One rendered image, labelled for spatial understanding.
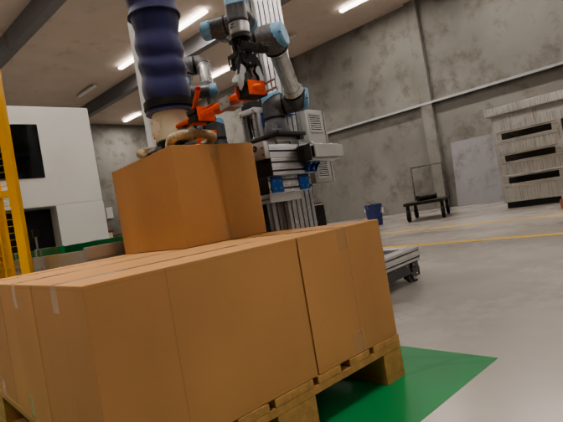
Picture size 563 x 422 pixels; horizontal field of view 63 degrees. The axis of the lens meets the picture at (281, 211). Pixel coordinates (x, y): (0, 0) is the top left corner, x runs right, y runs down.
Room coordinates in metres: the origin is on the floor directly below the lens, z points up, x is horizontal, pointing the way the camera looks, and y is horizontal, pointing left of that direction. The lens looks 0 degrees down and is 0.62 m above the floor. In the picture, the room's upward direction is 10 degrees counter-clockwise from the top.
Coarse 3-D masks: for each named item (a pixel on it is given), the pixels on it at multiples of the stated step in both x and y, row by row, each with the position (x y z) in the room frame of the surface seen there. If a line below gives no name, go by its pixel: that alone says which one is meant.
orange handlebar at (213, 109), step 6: (258, 84) 1.61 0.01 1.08; (234, 96) 1.69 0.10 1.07; (210, 108) 1.81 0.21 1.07; (216, 108) 1.79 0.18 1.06; (204, 114) 1.85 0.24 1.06; (210, 114) 1.85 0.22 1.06; (216, 114) 1.86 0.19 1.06; (186, 120) 1.95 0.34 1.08; (180, 126) 2.01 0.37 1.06; (186, 126) 2.04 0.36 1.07; (216, 132) 2.31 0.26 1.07; (198, 138) 2.42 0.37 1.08
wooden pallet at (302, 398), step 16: (368, 352) 1.46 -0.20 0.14; (384, 352) 1.51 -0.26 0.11; (400, 352) 1.57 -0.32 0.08; (336, 368) 1.35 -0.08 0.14; (352, 368) 1.40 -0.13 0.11; (368, 368) 1.56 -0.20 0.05; (384, 368) 1.51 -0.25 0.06; (400, 368) 1.56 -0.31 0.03; (304, 384) 1.26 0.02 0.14; (320, 384) 1.30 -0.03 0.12; (0, 400) 1.72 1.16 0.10; (272, 400) 1.20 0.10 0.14; (288, 400) 1.22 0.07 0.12; (304, 400) 1.26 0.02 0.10; (0, 416) 1.76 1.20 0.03; (16, 416) 1.70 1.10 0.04; (32, 416) 1.37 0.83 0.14; (256, 416) 1.15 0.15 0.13; (272, 416) 1.18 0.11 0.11; (288, 416) 1.21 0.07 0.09; (304, 416) 1.25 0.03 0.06
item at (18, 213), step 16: (0, 80) 2.68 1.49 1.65; (0, 96) 2.65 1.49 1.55; (0, 112) 2.65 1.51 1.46; (0, 128) 2.65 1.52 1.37; (0, 144) 2.65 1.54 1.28; (16, 176) 2.68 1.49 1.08; (0, 192) 2.66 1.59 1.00; (16, 192) 2.65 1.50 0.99; (16, 208) 2.65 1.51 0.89; (16, 224) 2.65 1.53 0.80; (0, 240) 2.67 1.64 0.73; (16, 240) 2.65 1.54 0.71; (32, 272) 2.68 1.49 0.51
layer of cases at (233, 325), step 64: (128, 256) 1.91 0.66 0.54; (192, 256) 1.23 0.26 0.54; (256, 256) 1.20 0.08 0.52; (320, 256) 1.36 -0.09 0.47; (0, 320) 1.54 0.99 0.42; (64, 320) 1.01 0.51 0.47; (128, 320) 0.96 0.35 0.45; (192, 320) 1.06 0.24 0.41; (256, 320) 1.18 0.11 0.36; (320, 320) 1.33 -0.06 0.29; (384, 320) 1.53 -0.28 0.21; (0, 384) 1.69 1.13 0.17; (64, 384) 1.08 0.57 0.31; (128, 384) 0.94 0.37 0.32; (192, 384) 1.04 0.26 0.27; (256, 384) 1.16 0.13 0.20
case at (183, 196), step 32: (160, 160) 1.82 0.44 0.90; (192, 160) 1.80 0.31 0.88; (224, 160) 1.90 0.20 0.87; (128, 192) 2.08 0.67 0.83; (160, 192) 1.85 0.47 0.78; (192, 192) 1.79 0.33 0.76; (224, 192) 1.89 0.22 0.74; (256, 192) 2.00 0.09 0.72; (128, 224) 2.13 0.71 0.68; (160, 224) 1.89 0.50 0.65; (192, 224) 1.77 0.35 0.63; (224, 224) 1.87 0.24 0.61; (256, 224) 1.98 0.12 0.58
